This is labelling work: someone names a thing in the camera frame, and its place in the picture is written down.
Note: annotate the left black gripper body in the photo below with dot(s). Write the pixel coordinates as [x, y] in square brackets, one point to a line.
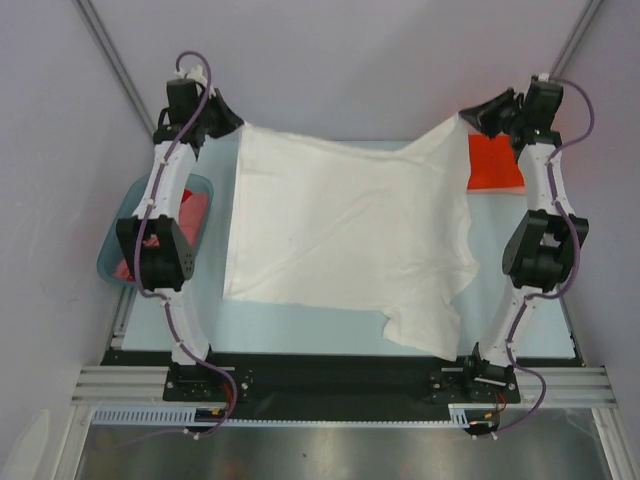
[213, 119]

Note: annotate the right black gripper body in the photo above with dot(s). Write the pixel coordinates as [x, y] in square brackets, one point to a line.
[503, 115]

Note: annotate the white printed t shirt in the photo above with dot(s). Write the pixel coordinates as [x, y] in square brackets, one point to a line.
[325, 224]

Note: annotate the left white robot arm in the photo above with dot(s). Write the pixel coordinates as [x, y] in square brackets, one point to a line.
[157, 253]

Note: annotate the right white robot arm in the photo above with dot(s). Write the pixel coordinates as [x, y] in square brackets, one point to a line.
[542, 257]

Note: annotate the folded orange t shirt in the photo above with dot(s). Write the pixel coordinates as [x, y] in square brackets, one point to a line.
[493, 167]

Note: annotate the pink t shirt in basket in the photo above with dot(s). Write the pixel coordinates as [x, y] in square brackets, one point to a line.
[192, 216]

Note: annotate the blue plastic basket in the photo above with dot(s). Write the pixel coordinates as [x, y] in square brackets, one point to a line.
[108, 253]

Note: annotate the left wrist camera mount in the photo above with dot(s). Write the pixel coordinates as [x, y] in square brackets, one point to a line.
[197, 74]

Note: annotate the right aluminium frame post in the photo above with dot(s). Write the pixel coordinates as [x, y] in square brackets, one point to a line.
[576, 36]

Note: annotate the aluminium frame post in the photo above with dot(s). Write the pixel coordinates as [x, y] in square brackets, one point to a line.
[107, 48]
[576, 36]

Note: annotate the left aluminium frame post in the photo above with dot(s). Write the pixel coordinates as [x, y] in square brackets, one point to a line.
[107, 48]

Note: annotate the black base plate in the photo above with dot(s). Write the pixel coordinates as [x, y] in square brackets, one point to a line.
[332, 386]

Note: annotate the grey slotted cable duct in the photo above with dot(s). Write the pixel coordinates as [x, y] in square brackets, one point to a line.
[445, 417]

